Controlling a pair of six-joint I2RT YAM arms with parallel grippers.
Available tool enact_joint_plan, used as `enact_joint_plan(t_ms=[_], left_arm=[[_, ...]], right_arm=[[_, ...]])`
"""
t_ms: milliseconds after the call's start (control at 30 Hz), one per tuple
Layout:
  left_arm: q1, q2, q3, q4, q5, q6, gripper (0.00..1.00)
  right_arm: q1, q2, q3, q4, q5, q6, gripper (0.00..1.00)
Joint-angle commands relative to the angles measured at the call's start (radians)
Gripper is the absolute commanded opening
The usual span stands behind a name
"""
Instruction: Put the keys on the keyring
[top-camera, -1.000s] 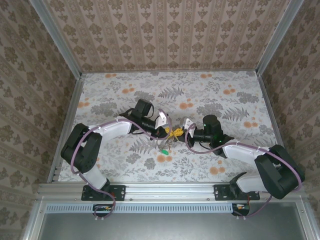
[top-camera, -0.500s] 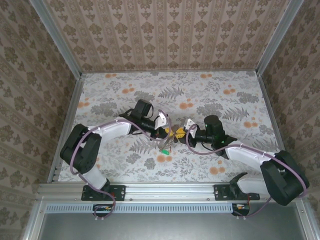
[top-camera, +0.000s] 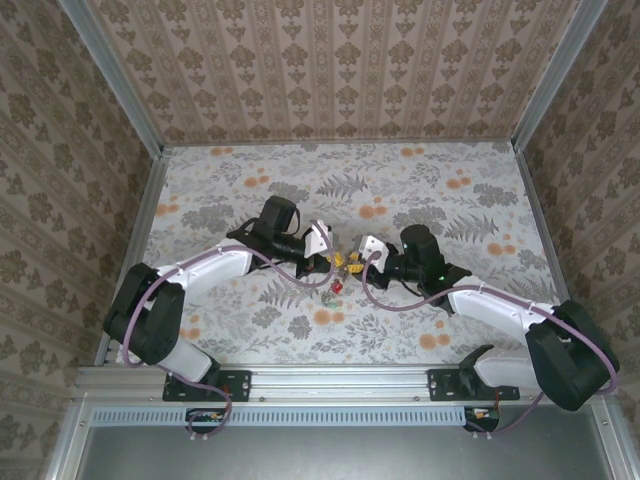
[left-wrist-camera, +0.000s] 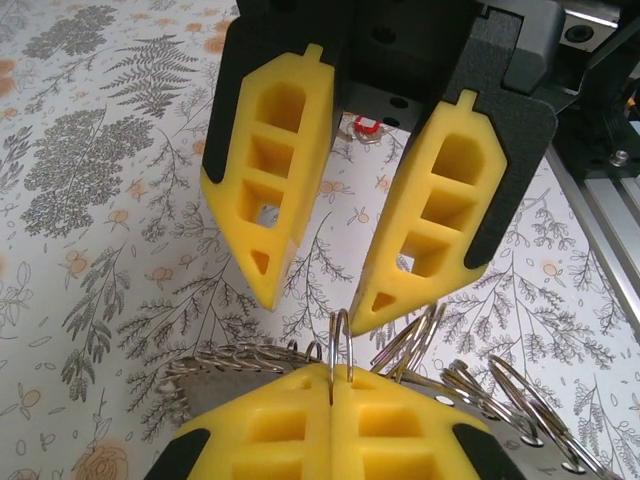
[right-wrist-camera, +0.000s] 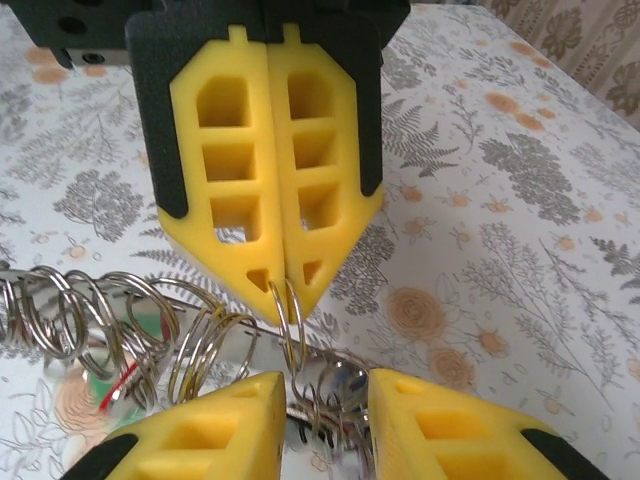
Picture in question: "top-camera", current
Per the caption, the aluminium frame post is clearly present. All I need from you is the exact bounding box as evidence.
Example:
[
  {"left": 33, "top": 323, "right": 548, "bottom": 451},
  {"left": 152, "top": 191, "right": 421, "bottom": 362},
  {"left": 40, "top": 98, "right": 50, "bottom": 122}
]
[
  {"left": 57, "top": 0, "right": 166, "bottom": 159},
  {"left": 512, "top": 0, "right": 609, "bottom": 154}
]

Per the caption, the grey metal panel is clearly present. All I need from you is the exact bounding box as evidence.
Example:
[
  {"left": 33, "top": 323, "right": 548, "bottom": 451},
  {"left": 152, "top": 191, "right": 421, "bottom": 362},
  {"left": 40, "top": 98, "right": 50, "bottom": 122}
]
[{"left": 74, "top": 424, "right": 616, "bottom": 480}]

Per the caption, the grey slotted cable duct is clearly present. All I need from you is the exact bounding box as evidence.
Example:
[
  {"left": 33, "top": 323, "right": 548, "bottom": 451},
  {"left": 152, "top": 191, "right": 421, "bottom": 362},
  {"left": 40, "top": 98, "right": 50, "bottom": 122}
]
[{"left": 92, "top": 403, "right": 474, "bottom": 427}]

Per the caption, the aluminium frame rail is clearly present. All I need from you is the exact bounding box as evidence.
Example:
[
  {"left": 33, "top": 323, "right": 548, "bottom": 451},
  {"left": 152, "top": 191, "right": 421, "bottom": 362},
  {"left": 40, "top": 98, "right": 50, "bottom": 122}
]
[
  {"left": 74, "top": 365, "right": 539, "bottom": 404},
  {"left": 592, "top": 399, "right": 640, "bottom": 480},
  {"left": 93, "top": 149, "right": 171, "bottom": 369},
  {"left": 162, "top": 138, "right": 519, "bottom": 150},
  {"left": 44, "top": 394, "right": 94, "bottom": 480},
  {"left": 513, "top": 144, "right": 576, "bottom": 311}
]

